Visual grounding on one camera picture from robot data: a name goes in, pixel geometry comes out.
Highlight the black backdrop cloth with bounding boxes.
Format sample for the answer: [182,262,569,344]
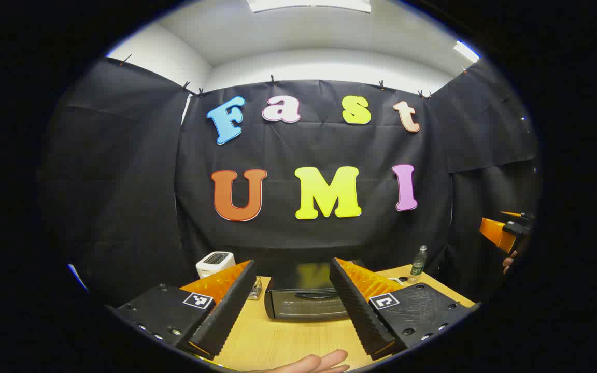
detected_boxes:
[39,57,540,307]

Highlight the black electric oven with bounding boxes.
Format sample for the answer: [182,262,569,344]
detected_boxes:
[264,261,353,323]

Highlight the clear plastic water bottle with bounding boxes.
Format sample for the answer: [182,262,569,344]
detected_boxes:
[410,245,428,277]

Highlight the ceiling light panel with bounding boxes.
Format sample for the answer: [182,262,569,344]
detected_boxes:
[246,0,372,14]

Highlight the small ceiling light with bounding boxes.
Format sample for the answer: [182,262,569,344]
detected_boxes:
[453,40,481,64]

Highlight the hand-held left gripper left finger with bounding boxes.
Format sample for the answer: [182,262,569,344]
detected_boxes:
[106,260,257,362]

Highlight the white toaster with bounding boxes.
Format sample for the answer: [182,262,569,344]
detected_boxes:
[196,251,236,279]

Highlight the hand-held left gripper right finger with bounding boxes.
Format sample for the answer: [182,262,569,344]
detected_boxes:
[329,257,480,362]

